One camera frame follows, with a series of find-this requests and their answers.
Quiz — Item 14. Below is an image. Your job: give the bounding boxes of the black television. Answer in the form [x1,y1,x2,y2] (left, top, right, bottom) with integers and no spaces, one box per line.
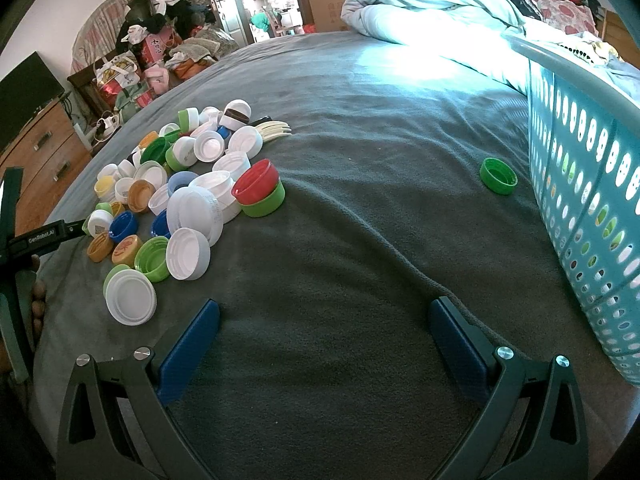
[0,51,66,153]

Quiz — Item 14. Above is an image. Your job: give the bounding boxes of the person's left hand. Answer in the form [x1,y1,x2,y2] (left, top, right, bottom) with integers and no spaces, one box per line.
[29,254,49,347]

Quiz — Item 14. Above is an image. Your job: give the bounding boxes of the arched patterned board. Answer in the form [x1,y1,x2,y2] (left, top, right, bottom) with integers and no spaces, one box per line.
[70,0,156,76]

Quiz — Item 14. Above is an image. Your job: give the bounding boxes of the light blue laundry basket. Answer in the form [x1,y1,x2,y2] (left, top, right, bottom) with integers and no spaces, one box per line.
[520,37,640,387]

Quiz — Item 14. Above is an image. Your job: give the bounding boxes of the single green bottle cap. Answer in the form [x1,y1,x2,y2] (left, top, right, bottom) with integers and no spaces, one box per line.
[479,157,518,196]

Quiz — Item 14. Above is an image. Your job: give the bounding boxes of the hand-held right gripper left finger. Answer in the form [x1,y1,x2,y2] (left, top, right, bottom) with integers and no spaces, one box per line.
[56,298,221,480]

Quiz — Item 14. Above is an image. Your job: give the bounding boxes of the wooden headboard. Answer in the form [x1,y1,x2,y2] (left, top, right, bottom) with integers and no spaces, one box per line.
[597,10,640,68]

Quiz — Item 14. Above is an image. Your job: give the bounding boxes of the cream plastic forks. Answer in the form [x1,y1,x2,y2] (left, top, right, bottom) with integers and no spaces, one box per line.
[250,119,292,143]

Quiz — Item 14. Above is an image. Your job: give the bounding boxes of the wooden dresser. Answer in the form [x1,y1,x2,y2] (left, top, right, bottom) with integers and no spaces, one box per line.
[0,97,94,233]

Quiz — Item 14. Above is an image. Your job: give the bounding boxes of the pile of plastic bottle caps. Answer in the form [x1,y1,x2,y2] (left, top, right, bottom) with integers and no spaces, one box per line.
[82,100,286,327]

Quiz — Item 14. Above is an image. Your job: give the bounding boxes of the cluttered dark side table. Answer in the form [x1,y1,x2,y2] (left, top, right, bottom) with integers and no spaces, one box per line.
[67,0,241,122]

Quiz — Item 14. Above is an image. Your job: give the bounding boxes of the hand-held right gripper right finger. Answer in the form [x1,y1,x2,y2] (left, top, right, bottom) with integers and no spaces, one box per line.
[428,296,588,480]

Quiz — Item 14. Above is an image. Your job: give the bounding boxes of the room door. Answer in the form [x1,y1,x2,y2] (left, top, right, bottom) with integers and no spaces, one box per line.
[197,0,256,48]

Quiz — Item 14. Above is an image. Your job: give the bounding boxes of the light blue quilt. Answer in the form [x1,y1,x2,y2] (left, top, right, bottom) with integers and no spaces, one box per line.
[341,0,640,106]

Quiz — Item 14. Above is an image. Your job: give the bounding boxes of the white power strip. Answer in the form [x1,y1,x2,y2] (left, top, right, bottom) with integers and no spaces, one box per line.
[91,115,122,142]

